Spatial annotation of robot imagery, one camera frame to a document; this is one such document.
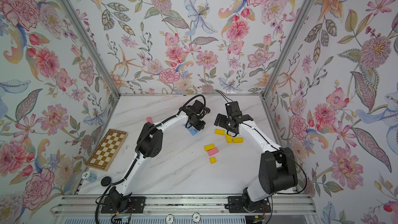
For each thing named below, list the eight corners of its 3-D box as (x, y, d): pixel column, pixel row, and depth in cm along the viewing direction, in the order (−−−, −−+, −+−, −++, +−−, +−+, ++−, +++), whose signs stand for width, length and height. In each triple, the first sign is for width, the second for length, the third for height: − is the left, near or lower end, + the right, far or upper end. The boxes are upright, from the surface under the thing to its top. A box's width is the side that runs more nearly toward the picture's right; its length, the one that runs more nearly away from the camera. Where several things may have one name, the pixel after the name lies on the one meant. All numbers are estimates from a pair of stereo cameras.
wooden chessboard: (87, 167, 88) (84, 165, 85) (111, 131, 103) (109, 128, 100) (107, 171, 86) (105, 169, 84) (128, 134, 101) (126, 132, 99)
